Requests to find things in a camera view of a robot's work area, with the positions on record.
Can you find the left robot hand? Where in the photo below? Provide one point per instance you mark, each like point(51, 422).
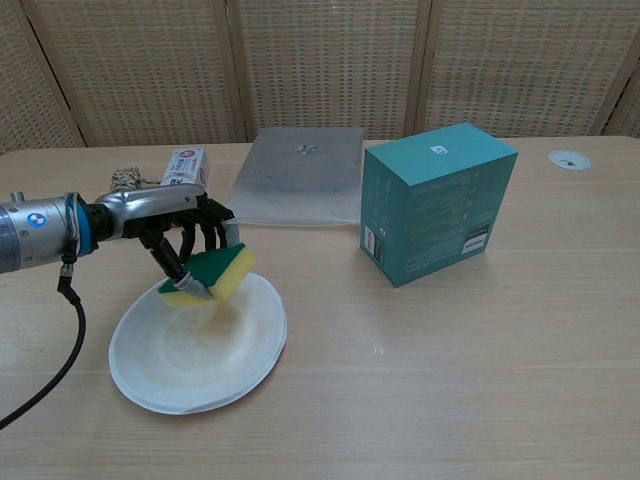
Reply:
point(150, 207)

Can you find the green yellow sponge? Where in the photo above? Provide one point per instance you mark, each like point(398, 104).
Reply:
point(222, 272)

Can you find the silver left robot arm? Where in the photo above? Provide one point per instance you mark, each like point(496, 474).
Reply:
point(35, 232)

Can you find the translucent plastic bag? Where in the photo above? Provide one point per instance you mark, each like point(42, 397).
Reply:
point(300, 180)

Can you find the white paper plate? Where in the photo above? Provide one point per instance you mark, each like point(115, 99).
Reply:
point(200, 360)

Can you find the beige twine bundle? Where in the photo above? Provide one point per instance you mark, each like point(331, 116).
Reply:
point(125, 177)

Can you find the white and red toothpaste box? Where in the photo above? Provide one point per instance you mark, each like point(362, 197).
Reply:
point(187, 167)

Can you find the woven rattan folding screen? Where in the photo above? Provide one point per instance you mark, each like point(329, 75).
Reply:
point(320, 65)

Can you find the teal cardboard box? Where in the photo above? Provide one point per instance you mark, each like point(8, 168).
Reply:
point(430, 210)

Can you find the white round table grommet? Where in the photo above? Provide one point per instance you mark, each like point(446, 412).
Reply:
point(569, 160)

